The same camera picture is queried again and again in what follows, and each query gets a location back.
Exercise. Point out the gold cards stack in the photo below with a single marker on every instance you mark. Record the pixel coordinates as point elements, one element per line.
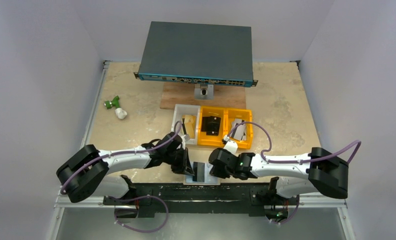
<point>189,125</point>

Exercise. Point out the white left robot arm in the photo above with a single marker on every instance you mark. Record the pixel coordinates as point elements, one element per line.
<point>85,174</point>

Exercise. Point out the black front rail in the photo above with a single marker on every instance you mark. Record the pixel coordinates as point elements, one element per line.
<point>252,199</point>

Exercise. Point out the yellow right plastic bin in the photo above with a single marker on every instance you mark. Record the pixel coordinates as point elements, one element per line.
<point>247,116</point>

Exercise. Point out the green white pipe fitting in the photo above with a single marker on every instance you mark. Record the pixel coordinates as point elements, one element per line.
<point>114,103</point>

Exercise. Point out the yellow plastic bin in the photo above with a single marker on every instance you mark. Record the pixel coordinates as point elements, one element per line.
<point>209,140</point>
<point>247,116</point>

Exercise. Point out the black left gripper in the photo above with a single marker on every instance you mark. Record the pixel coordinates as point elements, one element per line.
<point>185,161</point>

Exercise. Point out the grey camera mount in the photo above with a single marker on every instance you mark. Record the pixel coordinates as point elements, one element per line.
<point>204,91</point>

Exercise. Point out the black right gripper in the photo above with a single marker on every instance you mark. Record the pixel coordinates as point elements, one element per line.
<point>214,163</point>

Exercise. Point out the white plastic bin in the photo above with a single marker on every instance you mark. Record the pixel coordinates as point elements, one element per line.
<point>183,109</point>

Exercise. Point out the yellow middle plastic bin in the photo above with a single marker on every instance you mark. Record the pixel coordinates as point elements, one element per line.
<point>209,140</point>

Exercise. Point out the silver cards stack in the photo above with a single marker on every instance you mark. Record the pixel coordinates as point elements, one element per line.
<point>240,132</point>

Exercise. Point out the black VIP cards stack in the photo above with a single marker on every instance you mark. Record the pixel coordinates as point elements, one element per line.
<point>210,125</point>

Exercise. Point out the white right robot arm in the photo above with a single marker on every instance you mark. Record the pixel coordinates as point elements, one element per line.
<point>316,171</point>

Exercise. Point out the wooden board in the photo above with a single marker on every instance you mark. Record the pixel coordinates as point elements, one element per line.
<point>184,94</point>

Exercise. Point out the grey network switch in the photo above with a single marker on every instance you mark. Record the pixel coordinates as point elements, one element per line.
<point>196,53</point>

